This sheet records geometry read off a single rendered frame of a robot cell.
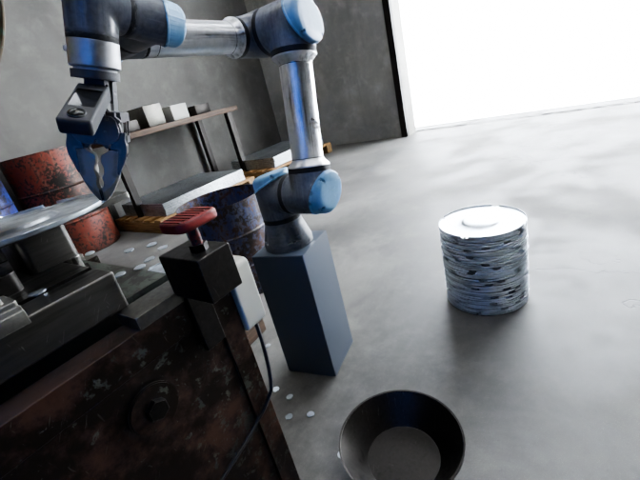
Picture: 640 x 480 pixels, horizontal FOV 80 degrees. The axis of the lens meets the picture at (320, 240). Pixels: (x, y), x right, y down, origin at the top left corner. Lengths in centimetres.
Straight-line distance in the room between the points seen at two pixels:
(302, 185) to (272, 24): 39
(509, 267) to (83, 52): 128
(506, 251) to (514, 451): 60
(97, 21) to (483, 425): 117
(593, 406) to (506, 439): 24
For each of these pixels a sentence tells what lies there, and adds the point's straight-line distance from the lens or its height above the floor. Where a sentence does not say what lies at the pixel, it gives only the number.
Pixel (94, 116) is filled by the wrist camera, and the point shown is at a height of 91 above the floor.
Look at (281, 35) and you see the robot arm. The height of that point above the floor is 100.
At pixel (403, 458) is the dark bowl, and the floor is 0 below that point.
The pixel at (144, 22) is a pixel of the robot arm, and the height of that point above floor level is 104.
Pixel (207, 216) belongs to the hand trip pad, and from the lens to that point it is 55.
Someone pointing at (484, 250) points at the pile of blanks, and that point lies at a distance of 137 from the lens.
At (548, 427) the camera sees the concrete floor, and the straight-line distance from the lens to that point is 118.
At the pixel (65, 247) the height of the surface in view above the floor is 73.
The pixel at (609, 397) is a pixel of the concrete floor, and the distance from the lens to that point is 128.
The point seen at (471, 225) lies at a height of 31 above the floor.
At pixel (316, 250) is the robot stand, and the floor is 42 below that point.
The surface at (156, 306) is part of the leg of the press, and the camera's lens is 63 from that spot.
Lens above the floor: 89
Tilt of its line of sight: 22 degrees down
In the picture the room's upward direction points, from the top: 14 degrees counter-clockwise
